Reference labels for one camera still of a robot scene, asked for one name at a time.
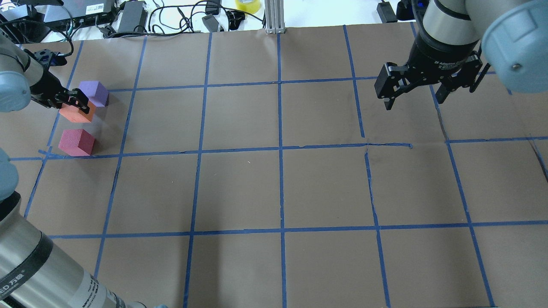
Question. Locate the pink foam block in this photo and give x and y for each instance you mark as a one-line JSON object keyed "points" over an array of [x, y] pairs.
{"points": [[76, 142]]}

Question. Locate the orange foam block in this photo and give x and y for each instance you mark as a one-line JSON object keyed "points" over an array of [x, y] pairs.
{"points": [[75, 115]]}

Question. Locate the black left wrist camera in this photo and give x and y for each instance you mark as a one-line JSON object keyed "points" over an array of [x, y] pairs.
{"points": [[48, 58]]}

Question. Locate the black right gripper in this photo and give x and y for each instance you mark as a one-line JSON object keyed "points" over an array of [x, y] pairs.
{"points": [[441, 57]]}

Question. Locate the yellow tape roll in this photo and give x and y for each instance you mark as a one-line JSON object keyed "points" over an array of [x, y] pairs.
{"points": [[249, 6]]}

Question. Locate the black power brick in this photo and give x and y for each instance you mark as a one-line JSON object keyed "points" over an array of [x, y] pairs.
{"points": [[385, 12]]}

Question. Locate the aluminium frame post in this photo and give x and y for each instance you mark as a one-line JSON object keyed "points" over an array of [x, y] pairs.
{"points": [[274, 22]]}

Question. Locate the brown paper table cover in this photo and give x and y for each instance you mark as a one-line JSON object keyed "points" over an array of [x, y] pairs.
{"points": [[245, 170]]}

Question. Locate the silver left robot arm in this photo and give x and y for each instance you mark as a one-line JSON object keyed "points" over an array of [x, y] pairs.
{"points": [[35, 271]]}

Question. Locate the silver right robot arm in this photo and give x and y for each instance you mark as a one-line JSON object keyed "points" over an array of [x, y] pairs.
{"points": [[458, 41]]}

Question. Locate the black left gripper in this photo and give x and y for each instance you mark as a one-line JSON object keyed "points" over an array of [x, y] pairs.
{"points": [[44, 87]]}

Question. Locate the black power adapter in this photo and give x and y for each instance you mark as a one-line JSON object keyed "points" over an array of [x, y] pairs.
{"points": [[133, 17]]}

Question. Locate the purple foam block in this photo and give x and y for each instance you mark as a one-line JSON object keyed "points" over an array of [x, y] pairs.
{"points": [[96, 92]]}

